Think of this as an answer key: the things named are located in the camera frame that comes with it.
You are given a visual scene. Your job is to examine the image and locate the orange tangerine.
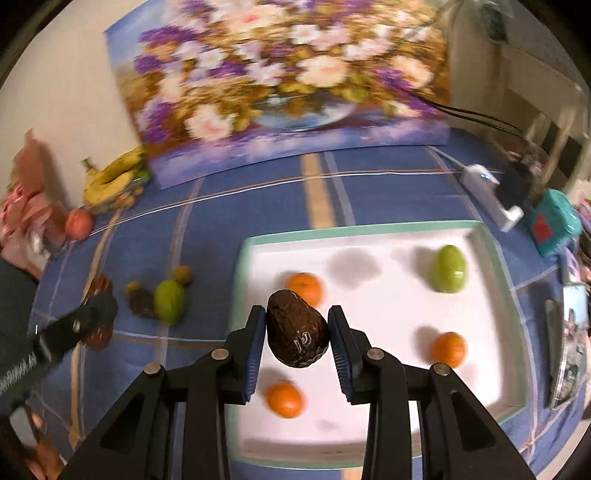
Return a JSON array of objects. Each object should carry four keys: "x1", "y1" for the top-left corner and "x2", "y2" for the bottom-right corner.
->
[
  {"x1": 284, "y1": 272, "x2": 324, "y2": 307},
  {"x1": 431, "y1": 332, "x2": 468, "y2": 368},
  {"x1": 264, "y1": 381, "x2": 305, "y2": 419}
]

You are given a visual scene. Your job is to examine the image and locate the dark round passion fruit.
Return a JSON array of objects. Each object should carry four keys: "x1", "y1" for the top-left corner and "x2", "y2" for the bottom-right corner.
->
[{"x1": 128, "y1": 289, "x2": 157, "y2": 319}]

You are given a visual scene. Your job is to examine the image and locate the green lime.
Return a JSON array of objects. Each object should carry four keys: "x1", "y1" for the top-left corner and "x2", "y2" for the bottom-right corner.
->
[
  {"x1": 153, "y1": 280, "x2": 186, "y2": 326},
  {"x1": 431, "y1": 245, "x2": 468, "y2": 294}
]

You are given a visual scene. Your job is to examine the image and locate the white tray with green rim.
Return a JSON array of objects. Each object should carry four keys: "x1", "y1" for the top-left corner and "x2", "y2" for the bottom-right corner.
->
[{"x1": 226, "y1": 220, "x2": 530, "y2": 469}]

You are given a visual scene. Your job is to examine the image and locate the pink flower bouquet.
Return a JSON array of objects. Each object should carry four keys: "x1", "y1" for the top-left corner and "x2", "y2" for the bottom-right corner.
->
[{"x1": 1, "y1": 130, "x2": 66, "y2": 279}]

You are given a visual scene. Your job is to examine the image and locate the red apple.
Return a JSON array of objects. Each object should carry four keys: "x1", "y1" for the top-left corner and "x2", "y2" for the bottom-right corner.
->
[{"x1": 65, "y1": 209, "x2": 94, "y2": 241}]

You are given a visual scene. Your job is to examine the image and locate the small yellow-brown fruit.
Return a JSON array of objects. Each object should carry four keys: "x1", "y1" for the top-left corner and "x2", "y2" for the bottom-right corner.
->
[{"x1": 171, "y1": 265, "x2": 193, "y2": 285}]

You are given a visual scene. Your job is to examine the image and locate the blue plaid tablecloth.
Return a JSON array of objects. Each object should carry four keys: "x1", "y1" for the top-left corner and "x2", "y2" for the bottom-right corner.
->
[{"x1": 30, "y1": 130, "x2": 585, "y2": 472}]

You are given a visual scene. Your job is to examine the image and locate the banana bunch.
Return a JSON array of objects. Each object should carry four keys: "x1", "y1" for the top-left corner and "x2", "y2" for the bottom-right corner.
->
[{"x1": 81, "y1": 147, "x2": 149, "y2": 191}]

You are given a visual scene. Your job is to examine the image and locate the teal plastic toy box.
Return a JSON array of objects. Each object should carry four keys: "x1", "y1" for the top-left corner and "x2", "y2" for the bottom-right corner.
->
[{"x1": 527, "y1": 189, "x2": 582, "y2": 258}]

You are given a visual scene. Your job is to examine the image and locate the white power strip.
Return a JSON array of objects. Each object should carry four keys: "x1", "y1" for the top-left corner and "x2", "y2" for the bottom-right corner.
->
[{"x1": 461, "y1": 164, "x2": 524, "y2": 233}]

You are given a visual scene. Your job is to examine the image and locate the black charger adapter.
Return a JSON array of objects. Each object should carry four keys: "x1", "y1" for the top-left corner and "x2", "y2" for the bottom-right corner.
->
[{"x1": 495, "y1": 162, "x2": 534, "y2": 210}]

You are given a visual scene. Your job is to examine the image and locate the flower painting canvas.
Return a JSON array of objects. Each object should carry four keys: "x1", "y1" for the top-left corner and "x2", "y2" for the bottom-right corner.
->
[{"x1": 105, "y1": 1, "x2": 455, "y2": 188}]

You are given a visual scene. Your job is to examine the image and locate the white chair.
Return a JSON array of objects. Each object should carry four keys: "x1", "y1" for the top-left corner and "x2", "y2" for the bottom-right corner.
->
[{"x1": 501, "y1": 44, "x2": 590, "y2": 197}]

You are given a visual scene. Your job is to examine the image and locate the black cable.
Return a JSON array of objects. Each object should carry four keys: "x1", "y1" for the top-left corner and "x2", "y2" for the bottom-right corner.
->
[{"x1": 406, "y1": 89, "x2": 528, "y2": 139}]

